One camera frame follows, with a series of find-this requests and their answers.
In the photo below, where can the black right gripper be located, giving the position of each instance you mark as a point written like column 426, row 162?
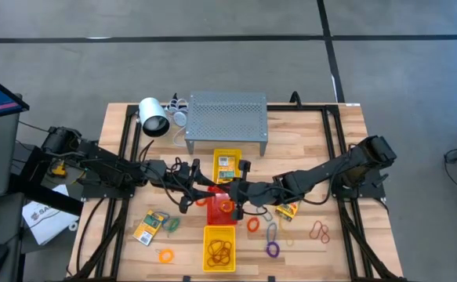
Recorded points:
column 253, row 194

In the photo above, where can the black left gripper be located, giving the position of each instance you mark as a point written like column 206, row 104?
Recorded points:
column 185, row 176

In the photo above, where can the yellow green crayon box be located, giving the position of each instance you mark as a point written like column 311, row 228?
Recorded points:
column 287, row 211
column 225, row 175
column 148, row 227
column 223, row 161

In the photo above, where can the green rubber band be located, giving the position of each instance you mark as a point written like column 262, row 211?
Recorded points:
column 176, row 224

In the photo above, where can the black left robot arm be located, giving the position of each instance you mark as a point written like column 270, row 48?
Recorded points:
column 106, row 168

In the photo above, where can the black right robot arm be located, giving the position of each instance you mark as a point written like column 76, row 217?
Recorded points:
column 322, row 172

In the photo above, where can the red plastic slotted basket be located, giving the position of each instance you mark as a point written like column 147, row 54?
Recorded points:
column 216, row 213

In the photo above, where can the yellow plastic slotted basket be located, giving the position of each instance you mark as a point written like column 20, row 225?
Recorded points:
column 208, row 233
column 236, row 154

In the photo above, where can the yellow rubber band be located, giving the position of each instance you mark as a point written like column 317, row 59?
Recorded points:
column 285, row 235

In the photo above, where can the white round puck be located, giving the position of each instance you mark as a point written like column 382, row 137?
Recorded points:
column 180, row 118

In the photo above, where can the grey perforated metal riser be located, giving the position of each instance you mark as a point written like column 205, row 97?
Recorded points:
column 227, row 117

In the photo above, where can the white cylinder lamp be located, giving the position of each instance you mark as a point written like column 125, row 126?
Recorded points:
column 154, row 117

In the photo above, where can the small yellow tool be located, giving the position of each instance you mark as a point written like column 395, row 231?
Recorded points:
column 59, row 170

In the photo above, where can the white paper booklet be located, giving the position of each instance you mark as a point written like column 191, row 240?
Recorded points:
column 48, row 219

